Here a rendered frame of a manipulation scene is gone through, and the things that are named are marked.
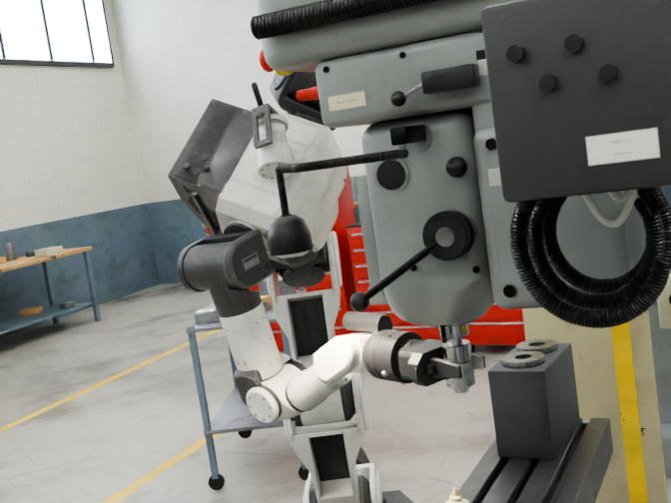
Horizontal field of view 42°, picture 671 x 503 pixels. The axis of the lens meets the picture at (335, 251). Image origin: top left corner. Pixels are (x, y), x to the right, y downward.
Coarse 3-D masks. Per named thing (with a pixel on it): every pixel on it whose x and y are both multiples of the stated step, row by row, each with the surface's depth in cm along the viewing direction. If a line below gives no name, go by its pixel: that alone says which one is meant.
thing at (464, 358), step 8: (456, 352) 137; (464, 352) 137; (448, 360) 138; (456, 360) 137; (464, 360) 137; (472, 360) 139; (464, 368) 137; (472, 368) 139; (464, 376) 138; (472, 376) 138; (448, 384) 139; (456, 384) 138; (464, 384) 138; (472, 384) 138
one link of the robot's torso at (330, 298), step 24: (336, 240) 213; (336, 264) 207; (336, 288) 205; (288, 312) 205; (312, 312) 209; (336, 312) 204; (288, 336) 205; (312, 336) 210; (312, 360) 207; (336, 408) 207
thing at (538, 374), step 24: (504, 360) 182; (528, 360) 179; (552, 360) 181; (504, 384) 179; (528, 384) 177; (552, 384) 179; (504, 408) 180; (528, 408) 178; (552, 408) 178; (576, 408) 193; (504, 432) 181; (528, 432) 178; (552, 432) 177; (504, 456) 182; (528, 456) 179; (552, 456) 177
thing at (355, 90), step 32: (480, 32) 118; (320, 64) 128; (352, 64) 126; (384, 64) 124; (416, 64) 122; (448, 64) 120; (480, 64) 118; (320, 96) 129; (352, 96) 126; (384, 96) 124; (416, 96) 123; (448, 96) 121; (480, 96) 119
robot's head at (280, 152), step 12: (264, 120) 165; (276, 120) 165; (264, 132) 165; (276, 132) 164; (276, 144) 162; (288, 144) 164; (264, 156) 162; (276, 156) 161; (288, 156) 162; (264, 168) 162
